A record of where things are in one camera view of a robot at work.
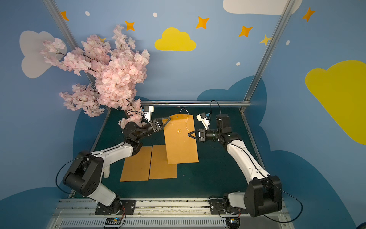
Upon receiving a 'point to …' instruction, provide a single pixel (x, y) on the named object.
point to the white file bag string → (187, 119)
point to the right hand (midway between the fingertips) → (192, 134)
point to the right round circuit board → (233, 223)
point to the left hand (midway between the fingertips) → (171, 117)
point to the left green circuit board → (113, 221)
